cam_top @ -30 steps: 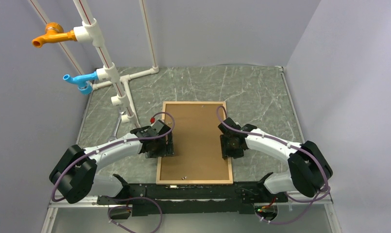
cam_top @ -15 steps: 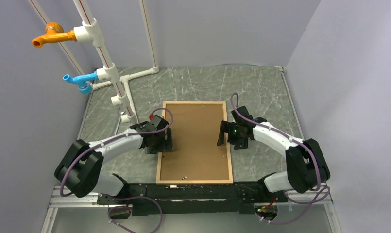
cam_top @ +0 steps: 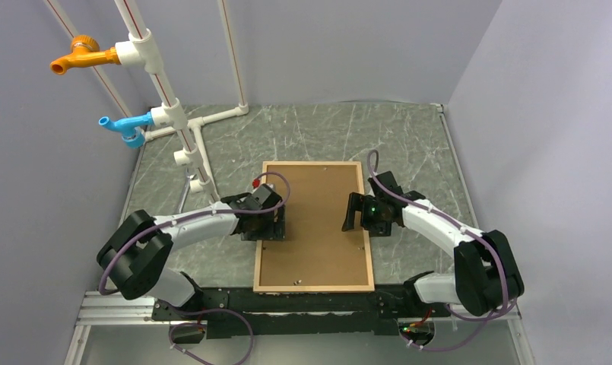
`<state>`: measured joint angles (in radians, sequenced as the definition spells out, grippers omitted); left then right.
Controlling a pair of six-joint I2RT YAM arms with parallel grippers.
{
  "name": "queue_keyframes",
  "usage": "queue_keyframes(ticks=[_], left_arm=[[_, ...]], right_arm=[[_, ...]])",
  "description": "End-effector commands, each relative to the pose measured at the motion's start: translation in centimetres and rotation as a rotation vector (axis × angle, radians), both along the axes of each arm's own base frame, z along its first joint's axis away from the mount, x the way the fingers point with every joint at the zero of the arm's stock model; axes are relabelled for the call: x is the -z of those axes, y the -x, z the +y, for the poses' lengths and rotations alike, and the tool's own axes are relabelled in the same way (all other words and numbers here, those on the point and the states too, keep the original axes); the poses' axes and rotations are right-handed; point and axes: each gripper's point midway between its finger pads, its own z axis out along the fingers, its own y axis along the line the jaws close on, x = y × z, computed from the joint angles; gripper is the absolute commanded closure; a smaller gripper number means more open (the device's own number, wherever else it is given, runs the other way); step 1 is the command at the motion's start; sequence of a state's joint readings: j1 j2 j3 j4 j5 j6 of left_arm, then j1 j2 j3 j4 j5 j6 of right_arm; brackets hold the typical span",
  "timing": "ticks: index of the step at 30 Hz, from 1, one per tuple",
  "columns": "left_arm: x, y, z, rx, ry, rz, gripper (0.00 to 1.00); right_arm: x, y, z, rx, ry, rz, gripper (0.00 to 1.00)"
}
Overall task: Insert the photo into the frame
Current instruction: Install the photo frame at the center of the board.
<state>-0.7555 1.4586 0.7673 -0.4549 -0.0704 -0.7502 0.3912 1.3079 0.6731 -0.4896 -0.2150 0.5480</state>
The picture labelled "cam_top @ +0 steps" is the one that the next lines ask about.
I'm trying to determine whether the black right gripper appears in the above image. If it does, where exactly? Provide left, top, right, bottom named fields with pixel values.
left=341, top=192, right=391, bottom=237

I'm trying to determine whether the brown fibreboard backing board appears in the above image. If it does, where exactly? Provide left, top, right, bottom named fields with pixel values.
left=258, top=164, right=370, bottom=288

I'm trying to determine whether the light wooden picture frame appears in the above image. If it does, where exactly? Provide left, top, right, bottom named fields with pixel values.
left=252, top=160, right=376, bottom=294

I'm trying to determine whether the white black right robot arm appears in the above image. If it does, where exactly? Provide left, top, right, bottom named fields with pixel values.
left=341, top=171, right=525, bottom=319

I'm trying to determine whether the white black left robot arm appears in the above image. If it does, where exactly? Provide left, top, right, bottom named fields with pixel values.
left=96, top=184, right=285, bottom=319

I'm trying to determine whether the silver metal wrench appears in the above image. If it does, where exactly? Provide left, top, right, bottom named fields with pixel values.
left=175, top=169, right=195, bottom=214

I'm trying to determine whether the blue plastic faucet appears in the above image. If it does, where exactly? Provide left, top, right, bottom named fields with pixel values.
left=98, top=112, right=154, bottom=148

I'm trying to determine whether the white PVC pipe stand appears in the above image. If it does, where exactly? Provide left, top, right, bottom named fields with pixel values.
left=43, top=0, right=250, bottom=202

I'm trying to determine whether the orange plastic faucet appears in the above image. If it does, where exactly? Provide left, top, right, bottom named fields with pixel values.
left=49, top=35, right=121, bottom=75

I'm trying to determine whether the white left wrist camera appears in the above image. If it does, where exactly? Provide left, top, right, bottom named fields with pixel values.
left=252, top=178, right=274, bottom=196

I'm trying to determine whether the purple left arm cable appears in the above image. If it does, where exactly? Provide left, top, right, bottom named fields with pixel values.
left=97, top=171, right=291, bottom=297

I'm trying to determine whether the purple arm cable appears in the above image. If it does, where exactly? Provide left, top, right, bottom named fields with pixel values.
left=97, top=171, right=291, bottom=297
left=366, top=149, right=519, bottom=353

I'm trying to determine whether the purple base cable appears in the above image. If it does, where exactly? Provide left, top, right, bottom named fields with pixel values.
left=168, top=307, right=256, bottom=365

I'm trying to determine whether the aluminium extrusion rail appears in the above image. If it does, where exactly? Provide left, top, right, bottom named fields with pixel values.
left=76, top=291, right=156, bottom=325

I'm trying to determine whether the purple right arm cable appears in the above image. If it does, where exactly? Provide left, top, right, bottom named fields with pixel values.
left=366, top=149, right=519, bottom=353

